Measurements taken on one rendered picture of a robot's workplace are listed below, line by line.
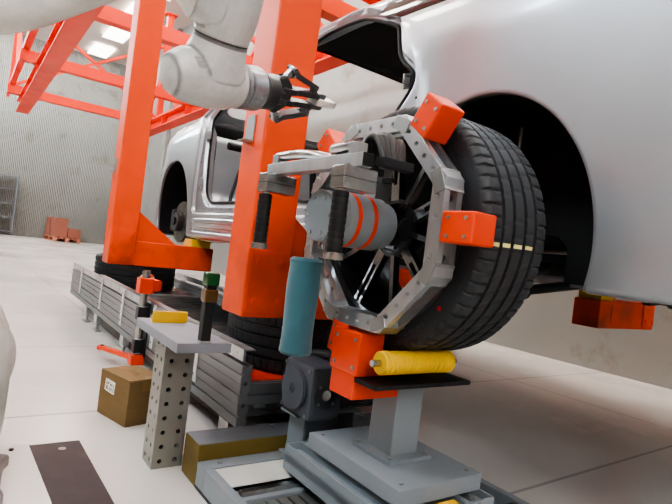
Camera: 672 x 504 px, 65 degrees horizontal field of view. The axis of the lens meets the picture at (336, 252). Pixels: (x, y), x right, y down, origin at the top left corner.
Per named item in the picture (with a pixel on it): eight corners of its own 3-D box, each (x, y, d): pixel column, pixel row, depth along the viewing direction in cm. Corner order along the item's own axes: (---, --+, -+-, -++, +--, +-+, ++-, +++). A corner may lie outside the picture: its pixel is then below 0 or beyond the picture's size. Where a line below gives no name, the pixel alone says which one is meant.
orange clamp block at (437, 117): (445, 146, 126) (466, 112, 122) (422, 138, 121) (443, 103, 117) (430, 132, 131) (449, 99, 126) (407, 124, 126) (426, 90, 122)
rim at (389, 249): (392, 168, 178) (385, 317, 173) (337, 154, 164) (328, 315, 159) (523, 135, 137) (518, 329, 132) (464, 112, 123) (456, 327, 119)
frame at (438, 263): (445, 349, 118) (475, 110, 118) (424, 349, 114) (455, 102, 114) (314, 310, 162) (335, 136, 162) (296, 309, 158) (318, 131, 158)
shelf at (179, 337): (230, 353, 160) (232, 343, 160) (176, 353, 150) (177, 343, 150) (183, 326, 195) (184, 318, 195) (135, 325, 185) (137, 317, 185)
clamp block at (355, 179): (376, 194, 113) (379, 169, 113) (342, 187, 108) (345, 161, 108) (361, 194, 117) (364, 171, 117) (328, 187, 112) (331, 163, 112)
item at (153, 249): (210, 272, 364) (217, 222, 364) (133, 265, 334) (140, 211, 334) (202, 269, 378) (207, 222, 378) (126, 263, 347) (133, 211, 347)
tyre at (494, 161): (379, 150, 185) (369, 339, 178) (324, 135, 171) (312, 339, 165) (551, 98, 131) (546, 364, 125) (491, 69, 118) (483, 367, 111)
